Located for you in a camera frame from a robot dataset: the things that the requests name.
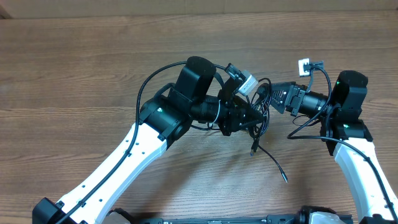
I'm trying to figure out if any black cable with silver plug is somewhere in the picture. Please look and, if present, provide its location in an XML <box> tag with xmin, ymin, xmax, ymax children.
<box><xmin>257</xmin><ymin>144</ymin><xmax>289</xmax><ymax>184</ymax></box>

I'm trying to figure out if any black usb cable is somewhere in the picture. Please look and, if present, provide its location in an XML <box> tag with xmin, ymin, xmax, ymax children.
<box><xmin>247</xmin><ymin>77</ymin><xmax>274</xmax><ymax>157</ymax></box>

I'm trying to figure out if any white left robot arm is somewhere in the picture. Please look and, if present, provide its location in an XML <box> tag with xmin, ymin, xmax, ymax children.
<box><xmin>32</xmin><ymin>56</ymin><xmax>264</xmax><ymax>223</ymax></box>

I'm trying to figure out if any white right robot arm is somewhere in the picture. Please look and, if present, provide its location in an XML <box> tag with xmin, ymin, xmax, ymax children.
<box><xmin>259</xmin><ymin>70</ymin><xmax>397</xmax><ymax>223</ymax></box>

